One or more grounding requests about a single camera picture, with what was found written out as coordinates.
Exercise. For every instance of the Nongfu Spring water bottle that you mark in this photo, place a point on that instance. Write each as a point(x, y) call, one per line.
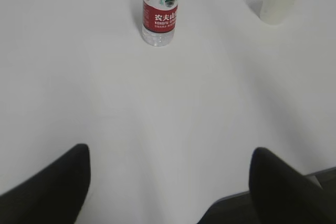
point(159, 20)

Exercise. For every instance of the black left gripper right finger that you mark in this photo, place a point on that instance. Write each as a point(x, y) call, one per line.
point(280, 194)

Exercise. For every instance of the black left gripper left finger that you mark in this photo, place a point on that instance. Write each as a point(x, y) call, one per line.
point(56, 194)

